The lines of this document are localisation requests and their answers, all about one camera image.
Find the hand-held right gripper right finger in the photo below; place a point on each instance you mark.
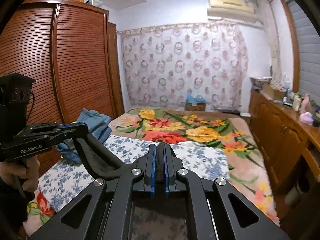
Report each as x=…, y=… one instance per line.
x=166, y=165

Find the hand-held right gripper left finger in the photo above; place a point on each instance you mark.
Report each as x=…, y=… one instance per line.
x=153, y=165

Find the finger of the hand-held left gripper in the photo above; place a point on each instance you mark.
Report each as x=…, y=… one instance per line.
x=72, y=126
x=45, y=138

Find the black pants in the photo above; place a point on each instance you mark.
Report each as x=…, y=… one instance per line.
x=100, y=162

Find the person's left forearm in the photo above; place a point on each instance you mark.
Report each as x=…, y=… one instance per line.
x=10, y=205

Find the person's left hand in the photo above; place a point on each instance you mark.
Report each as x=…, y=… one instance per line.
x=31, y=175

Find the grey-blue folded jeans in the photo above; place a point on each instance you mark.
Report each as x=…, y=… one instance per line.
x=96, y=120

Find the blue denim folded jeans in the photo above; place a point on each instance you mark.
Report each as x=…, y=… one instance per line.
x=67, y=152

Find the blue floral bed sheet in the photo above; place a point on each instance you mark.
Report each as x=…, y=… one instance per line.
x=197, y=160

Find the floral plush blanket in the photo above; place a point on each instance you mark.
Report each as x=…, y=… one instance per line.
x=200, y=132

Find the brown louvered wardrobe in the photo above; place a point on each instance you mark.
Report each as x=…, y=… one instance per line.
x=75, y=67

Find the cardboard box with label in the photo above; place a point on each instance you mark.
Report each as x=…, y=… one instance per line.
x=197, y=107

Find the small white flat box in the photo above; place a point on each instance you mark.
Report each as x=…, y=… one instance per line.
x=245, y=114

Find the circle-patterned sheer curtain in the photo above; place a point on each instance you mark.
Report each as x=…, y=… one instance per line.
x=180, y=67

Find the wooden sideboard cabinet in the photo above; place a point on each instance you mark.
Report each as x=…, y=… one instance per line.
x=275, y=135

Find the white storage box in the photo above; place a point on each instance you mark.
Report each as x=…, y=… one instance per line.
x=96, y=3

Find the stack of papers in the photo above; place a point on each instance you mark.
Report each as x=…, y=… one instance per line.
x=260, y=81

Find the open cardboard box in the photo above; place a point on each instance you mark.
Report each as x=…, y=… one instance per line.
x=272, y=92

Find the grey waste bin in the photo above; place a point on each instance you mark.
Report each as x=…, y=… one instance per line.
x=295, y=195

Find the white bottle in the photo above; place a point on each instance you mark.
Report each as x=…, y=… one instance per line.
x=296, y=103

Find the clear plastic bag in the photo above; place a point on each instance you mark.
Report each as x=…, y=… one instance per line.
x=287, y=82

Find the pink tissue pack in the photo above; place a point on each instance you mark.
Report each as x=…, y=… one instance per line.
x=306, y=118

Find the pink bottle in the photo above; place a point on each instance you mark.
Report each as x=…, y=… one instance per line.
x=307, y=105

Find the beige window curtain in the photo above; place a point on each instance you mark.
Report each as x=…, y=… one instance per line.
x=273, y=50

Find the cream air conditioner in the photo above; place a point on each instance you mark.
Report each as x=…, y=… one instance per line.
x=230, y=11

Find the grey window blind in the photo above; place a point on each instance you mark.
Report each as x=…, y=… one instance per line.
x=310, y=62

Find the wooden window frame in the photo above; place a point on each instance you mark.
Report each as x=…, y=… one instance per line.
x=293, y=55

